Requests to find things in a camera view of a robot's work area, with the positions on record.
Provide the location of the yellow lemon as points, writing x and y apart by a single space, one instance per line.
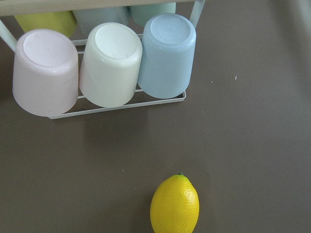
174 206

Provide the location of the light blue plastic cup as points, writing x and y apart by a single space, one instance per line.
168 42

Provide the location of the mint green plastic cup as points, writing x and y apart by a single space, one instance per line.
140 14

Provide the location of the pink plastic cup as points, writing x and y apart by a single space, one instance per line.
45 76

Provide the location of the grey-blue plastic cup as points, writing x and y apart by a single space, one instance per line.
90 18

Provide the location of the yellow-green plastic cup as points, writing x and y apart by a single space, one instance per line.
63 22

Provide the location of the white wire cup rack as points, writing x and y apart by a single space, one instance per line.
21 7

